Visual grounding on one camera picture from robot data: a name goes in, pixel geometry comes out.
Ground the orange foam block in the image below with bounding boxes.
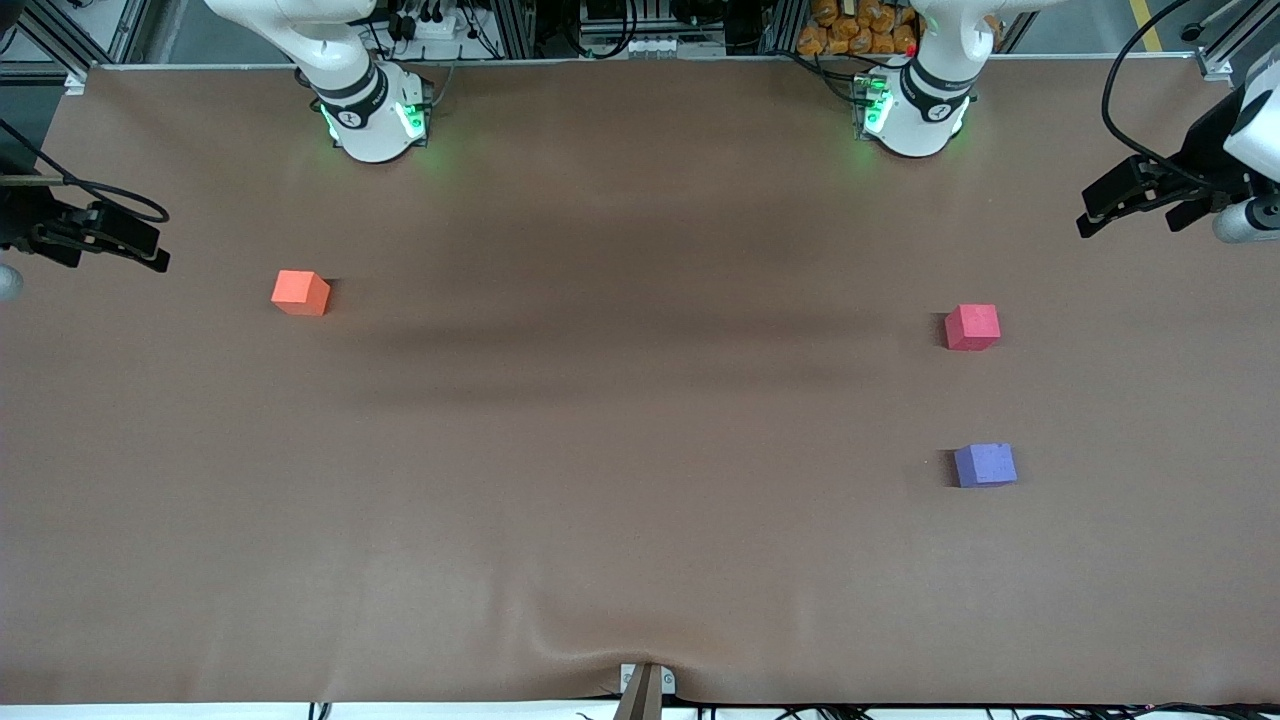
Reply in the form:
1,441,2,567
271,270,332,318

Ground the red foam block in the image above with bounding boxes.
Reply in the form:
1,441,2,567
944,304,1001,352

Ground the purple foam block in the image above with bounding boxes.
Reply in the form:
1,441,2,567
953,443,1018,489

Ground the pile of orange lumpy items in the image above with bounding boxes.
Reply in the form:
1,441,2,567
797,0,919,58

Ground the white power strip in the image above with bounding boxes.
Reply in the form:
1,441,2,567
395,8,462,43

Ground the white connector row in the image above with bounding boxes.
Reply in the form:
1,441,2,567
582,36,723,59

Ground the brown table cover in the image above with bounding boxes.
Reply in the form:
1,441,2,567
0,58,1280,706

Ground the silver metal clamp plate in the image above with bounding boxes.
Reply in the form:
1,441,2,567
620,663,677,698

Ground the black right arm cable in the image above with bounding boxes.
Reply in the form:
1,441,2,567
0,118,171,226

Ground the diagonal aluminium frame strut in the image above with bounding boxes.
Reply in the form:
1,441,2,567
0,0,151,79
1195,0,1280,81

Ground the silver aluminium frame post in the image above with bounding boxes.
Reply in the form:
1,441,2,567
490,0,537,59
761,0,807,57

